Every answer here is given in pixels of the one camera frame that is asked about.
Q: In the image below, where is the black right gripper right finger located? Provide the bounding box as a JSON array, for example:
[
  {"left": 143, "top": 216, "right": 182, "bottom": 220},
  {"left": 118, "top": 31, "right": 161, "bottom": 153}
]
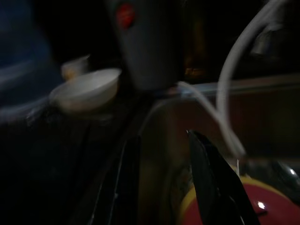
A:
[{"left": 187, "top": 129, "right": 261, "bottom": 225}]

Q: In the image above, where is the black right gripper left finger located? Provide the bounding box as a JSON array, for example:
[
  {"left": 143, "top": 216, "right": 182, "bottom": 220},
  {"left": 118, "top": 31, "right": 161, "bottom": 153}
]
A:
[{"left": 93, "top": 135, "right": 143, "bottom": 225}]

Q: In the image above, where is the red plate floral rim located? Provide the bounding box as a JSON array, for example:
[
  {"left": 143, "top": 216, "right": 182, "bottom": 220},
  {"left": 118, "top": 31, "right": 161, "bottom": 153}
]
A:
[{"left": 161, "top": 164, "right": 300, "bottom": 225}]

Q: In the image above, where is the steel spoon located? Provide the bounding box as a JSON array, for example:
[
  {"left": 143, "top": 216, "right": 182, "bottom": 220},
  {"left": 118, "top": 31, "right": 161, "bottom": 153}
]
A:
[{"left": 243, "top": 159, "right": 300, "bottom": 188}]

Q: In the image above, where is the stainless steel sink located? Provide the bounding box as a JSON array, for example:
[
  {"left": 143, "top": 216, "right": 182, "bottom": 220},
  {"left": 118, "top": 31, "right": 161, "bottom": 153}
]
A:
[{"left": 131, "top": 75, "right": 300, "bottom": 225}]

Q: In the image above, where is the white bowl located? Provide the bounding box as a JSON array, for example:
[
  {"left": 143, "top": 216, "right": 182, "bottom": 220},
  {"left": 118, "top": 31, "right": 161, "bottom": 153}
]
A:
[{"left": 48, "top": 67, "right": 122, "bottom": 114}]

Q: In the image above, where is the olive oil bottle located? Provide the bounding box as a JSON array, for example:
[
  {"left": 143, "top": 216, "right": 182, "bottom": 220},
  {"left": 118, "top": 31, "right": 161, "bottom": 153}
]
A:
[{"left": 182, "top": 0, "right": 207, "bottom": 75}]

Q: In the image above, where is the white printed cup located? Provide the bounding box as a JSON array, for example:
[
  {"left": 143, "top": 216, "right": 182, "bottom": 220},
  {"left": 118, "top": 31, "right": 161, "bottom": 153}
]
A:
[{"left": 61, "top": 55, "right": 91, "bottom": 80}]

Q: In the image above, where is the grey water filter canister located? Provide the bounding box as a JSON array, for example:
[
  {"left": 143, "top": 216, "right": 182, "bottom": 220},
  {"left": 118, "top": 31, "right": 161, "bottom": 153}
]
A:
[{"left": 104, "top": 0, "right": 185, "bottom": 91}]

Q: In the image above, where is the chrome gooseneck faucet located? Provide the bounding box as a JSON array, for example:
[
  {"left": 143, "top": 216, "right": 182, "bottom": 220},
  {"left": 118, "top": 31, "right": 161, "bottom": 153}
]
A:
[{"left": 248, "top": 14, "right": 285, "bottom": 57}]

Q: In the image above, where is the white tiered food container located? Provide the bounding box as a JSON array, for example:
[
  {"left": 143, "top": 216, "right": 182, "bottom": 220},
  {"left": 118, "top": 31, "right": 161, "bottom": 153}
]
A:
[{"left": 0, "top": 0, "right": 53, "bottom": 118}]

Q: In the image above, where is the short white filter hose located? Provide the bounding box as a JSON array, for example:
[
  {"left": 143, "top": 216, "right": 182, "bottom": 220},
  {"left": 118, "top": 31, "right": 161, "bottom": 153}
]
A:
[{"left": 177, "top": 81, "right": 247, "bottom": 158}]

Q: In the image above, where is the long white faucet hose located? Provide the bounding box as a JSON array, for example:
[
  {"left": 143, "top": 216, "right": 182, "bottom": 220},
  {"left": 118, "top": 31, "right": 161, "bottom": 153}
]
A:
[{"left": 216, "top": 0, "right": 290, "bottom": 158}]

